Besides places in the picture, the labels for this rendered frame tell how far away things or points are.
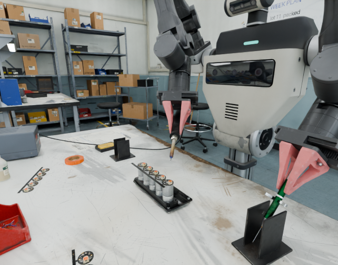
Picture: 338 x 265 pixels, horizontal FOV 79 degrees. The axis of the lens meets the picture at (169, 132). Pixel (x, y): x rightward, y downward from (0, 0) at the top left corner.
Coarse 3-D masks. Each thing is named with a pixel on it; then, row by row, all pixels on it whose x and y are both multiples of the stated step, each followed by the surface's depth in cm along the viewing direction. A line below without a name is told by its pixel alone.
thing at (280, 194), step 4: (288, 176) 34; (284, 184) 34; (280, 188) 34; (280, 192) 33; (276, 196) 34; (280, 196) 33; (276, 200) 33; (272, 204) 34; (276, 204) 33; (272, 208) 33; (276, 208) 33; (268, 212) 33; (272, 212) 33; (264, 216) 34; (268, 216) 33
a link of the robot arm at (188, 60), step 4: (188, 56) 53; (184, 60) 52; (188, 60) 52; (184, 64) 51; (188, 64) 52; (180, 68) 51; (184, 68) 51; (188, 68) 52; (176, 72) 52; (180, 72) 52; (184, 72) 51; (188, 72) 52; (188, 76) 53
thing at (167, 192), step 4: (164, 188) 44; (168, 188) 43; (172, 188) 44; (164, 192) 44; (168, 192) 44; (172, 192) 44; (164, 196) 44; (168, 196) 44; (172, 196) 44; (164, 200) 44; (168, 200) 44; (172, 200) 45
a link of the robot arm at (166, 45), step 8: (168, 32) 46; (160, 40) 46; (168, 40) 45; (176, 40) 45; (192, 40) 55; (160, 48) 46; (168, 48) 45; (176, 48) 45; (184, 48) 53; (192, 48) 56; (160, 56) 45; (168, 56) 45; (176, 56) 46; (184, 56) 49; (168, 64) 48; (176, 64) 48
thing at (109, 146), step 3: (102, 144) 82; (105, 144) 82; (108, 144) 82; (111, 144) 82; (96, 147) 80; (99, 147) 80; (102, 147) 79; (105, 147) 79; (108, 147) 79; (111, 147) 80; (99, 150) 78; (102, 150) 78; (105, 150) 78; (108, 150) 79
